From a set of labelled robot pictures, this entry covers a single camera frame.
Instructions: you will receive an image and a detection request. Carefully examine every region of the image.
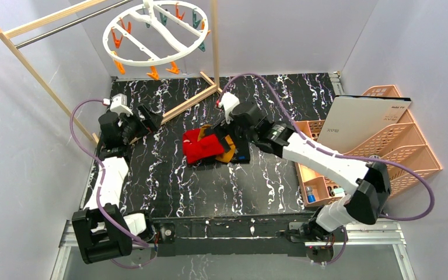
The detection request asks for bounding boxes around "mustard yellow sock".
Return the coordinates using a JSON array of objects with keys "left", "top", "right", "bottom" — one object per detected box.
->
[{"left": 200, "top": 124, "right": 232, "bottom": 163}]

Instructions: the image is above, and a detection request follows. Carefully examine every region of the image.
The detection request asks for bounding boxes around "red sock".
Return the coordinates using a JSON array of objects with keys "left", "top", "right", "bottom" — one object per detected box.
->
[{"left": 183, "top": 128, "right": 225, "bottom": 165}]

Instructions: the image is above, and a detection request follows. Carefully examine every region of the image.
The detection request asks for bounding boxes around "white round clip hanger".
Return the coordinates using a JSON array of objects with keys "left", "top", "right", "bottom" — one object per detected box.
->
[{"left": 101, "top": 1, "right": 210, "bottom": 67}]

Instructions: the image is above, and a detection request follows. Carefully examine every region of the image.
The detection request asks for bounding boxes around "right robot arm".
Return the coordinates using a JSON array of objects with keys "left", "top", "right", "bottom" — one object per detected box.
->
[{"left": 213, "top": 99, "right": 391, "bottom": 242}]

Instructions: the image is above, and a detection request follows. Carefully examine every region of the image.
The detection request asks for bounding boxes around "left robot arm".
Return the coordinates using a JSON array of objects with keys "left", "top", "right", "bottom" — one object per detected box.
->
[{"left": 72, "top": 105, "right": 163, "bottom": 264}]

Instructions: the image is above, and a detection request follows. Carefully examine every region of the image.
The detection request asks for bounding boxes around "orange clothes clip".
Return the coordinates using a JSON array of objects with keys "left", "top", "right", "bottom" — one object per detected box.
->
[{"left": 146, "top": 66, "right": 160, "bottom": 81}]

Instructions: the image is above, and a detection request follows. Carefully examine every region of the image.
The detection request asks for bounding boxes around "blue capped bottle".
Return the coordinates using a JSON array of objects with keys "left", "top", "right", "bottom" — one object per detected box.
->
[{"left": 305, "top": 186, "right": 316, "bottom": 204}]

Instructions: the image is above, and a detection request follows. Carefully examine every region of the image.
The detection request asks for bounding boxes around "white flat box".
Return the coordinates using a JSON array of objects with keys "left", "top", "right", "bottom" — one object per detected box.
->
[{"left": 317, "top": 95, "right": 412, "bottom": 153}]

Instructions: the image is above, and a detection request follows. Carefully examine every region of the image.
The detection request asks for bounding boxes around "metal rack rod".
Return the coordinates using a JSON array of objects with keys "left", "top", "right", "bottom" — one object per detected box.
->
[{"left": 15, "top": 0, "right": 132, "bottom": 49}]

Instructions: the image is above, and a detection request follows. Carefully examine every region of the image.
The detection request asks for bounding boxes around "pink plastic file organizer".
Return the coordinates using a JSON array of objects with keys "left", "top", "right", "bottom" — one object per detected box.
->
[{"left": 295, "top": 85, "right": 442, "bottom": 207}]

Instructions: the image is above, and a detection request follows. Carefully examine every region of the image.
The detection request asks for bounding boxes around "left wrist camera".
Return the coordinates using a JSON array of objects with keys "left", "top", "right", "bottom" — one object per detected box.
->
[{"left": 102, "top": 93, "right": 133, "bottom": 116}]

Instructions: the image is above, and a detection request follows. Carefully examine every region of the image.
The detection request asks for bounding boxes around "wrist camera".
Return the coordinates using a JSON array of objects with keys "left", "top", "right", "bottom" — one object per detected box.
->
[
  {"left": 102, "top": 93, "right": 133, "bottom": 116},
  {"left": 216, "top": 92, "right": 240, "bottom": 124}
]

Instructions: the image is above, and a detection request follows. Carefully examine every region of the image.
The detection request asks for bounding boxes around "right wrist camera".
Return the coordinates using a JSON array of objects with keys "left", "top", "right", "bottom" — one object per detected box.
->
[{"left": 216, "top": 92, "right": 240, "bottom": 124}]

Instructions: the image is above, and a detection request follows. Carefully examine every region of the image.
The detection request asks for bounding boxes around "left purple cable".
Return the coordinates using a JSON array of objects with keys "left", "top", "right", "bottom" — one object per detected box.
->
[{"left": 69, "top": 98, "right": 159, "bottom": 270}]

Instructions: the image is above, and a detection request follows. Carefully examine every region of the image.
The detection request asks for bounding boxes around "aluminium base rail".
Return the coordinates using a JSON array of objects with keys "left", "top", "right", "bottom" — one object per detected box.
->
[{"left": 51, "top": 213, "right": 415, "bottom": 279}]

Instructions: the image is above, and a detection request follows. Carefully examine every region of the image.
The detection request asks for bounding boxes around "wooden clothes rack frame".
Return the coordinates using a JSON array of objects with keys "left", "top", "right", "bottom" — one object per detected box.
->
[{"left": 0, "top": 1, "right": 223, "bottom": 143}]

